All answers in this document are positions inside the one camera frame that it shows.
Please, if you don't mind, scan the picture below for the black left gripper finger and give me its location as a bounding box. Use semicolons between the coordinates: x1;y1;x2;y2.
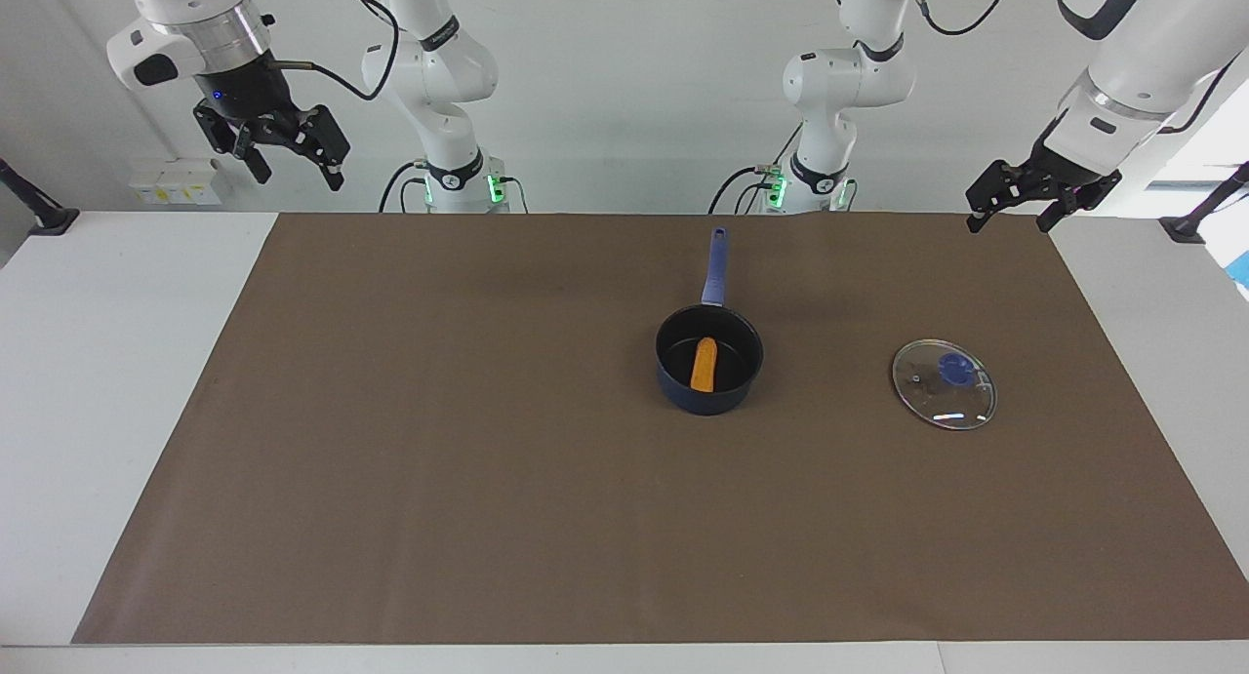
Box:
1035;177;1109;235
965;159;1026;235

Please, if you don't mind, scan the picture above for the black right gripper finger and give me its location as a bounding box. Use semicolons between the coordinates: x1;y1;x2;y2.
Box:
195;108;275;186
293;104;351;193

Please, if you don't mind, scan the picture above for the glass lid with blue knob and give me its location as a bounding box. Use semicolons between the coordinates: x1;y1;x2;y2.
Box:
891;338;997;431

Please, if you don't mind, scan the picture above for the yellow toy corn cob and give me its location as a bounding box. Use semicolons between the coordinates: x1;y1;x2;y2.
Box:
690;337;721;393

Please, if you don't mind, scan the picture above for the brown table mat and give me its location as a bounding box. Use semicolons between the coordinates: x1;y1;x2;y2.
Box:
71;213;1249;646

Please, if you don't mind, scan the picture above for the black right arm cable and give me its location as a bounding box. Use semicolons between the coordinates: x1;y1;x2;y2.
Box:
268;0;403;102

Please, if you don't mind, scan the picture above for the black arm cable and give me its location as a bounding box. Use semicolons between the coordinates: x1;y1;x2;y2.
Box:
268;0;403;102
829;0;1232;135

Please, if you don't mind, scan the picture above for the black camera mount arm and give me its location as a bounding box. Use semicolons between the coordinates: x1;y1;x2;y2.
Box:
0;157;80;237
1159;162;1249;245

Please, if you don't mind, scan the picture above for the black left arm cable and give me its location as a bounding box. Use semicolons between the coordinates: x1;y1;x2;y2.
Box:
829;0;1232;135

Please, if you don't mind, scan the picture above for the black right base cable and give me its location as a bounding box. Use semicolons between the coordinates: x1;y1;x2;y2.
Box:
379;160;530;215

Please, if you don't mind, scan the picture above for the black base cable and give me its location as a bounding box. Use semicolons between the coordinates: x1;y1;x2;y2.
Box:
379;160;530;215
707;164;784;215

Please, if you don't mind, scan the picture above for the black left base cable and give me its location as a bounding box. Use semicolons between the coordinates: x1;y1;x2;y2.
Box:
707;164;784;215

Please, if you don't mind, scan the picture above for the dark pot with lavender handle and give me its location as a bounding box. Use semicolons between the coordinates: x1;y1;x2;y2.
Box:
655;227;765;416

